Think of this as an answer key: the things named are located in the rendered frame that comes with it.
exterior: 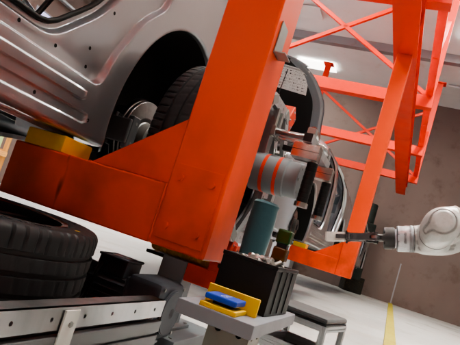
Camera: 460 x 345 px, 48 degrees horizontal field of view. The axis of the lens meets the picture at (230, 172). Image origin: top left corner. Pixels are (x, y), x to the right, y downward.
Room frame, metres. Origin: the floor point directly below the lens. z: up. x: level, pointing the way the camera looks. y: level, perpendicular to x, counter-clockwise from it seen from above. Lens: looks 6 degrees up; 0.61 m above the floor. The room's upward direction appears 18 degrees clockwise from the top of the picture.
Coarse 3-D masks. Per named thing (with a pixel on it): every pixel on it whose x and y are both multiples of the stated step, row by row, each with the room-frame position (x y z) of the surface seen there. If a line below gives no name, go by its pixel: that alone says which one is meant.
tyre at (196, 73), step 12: (192, 72) 1.73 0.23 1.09; (204, 72) 1.73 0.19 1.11; (180, 84) 1.67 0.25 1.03; (192, 84) 1.67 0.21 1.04; (168, 96) 1.65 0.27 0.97; (180, 96) 1.64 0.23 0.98; (192, 96) 1.63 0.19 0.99; (168, 108) 1.63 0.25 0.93; (180, 108) 1.62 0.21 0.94; (156, 120) 1.63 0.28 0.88; (168, 120) 1.62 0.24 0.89; (180, 120) 1.61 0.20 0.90; (156, 132) 1.63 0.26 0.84; (252, 204) 2.12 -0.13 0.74
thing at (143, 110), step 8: (136, 104) 1.97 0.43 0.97; (144, 104) 1.99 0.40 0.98; (152, 104) 2.04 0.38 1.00; (128, 112) 1.94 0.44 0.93; (136, 112) 1.95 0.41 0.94; (144, 112) 2.01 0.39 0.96; (152, 112) 2.06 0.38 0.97; (144, 120) 2.02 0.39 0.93; (144, 128) 1.99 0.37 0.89; (136, 136) 1.98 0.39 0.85; (144, 136) 1.97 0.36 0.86
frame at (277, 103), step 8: (272, 104) 1.73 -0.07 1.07; (280, 104) 1.81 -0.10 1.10; (288, 112) 1.92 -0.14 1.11; (288, 120) 1.95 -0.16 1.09; (272, 144) 2.03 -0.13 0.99; (280, 144) 2.01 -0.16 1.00; (272, 152) 2.05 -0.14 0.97; (280, 152) 2.03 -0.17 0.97; (264, 192) 2.09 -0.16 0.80; (264, 200) 2.07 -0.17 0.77; (272, 200) 2.08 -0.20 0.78; (248, 216) 2.01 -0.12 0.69; (232, 232) 1.72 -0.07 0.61; (240, 232) 1.81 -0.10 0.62; (232, 240) 1.75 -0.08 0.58; (240, 240) 1.83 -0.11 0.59
